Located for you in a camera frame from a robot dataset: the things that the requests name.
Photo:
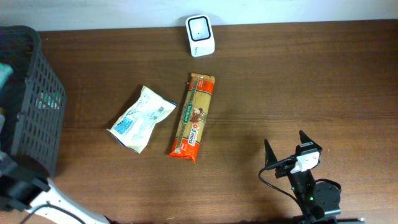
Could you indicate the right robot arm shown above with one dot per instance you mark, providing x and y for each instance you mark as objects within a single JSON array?
[{"x": 318, "y": 200}]

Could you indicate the white cream food pouch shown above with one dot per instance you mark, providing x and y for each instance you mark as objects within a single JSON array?
[{"x": 135, "y": 126}]

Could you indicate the white barcode scanner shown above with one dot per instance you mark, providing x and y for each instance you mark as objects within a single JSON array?
[{"x": 200, "y": 35}]

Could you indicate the teal wet wipes pack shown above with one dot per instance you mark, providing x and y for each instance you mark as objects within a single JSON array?
[{"x": 5, "y": 72}]

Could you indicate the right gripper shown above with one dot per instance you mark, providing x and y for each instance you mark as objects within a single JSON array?
[{"x": 283, "y": 170}]

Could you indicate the orange spaghetti pack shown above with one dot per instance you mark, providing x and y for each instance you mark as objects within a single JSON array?
[{"x": 193, "y": 117}]

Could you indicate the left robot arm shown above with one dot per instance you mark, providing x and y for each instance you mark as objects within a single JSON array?
[{"x": 27, "y": 186}]

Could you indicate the grey plastic basket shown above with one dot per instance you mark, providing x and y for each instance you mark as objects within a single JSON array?
[{"x": 33, "y": 98}]

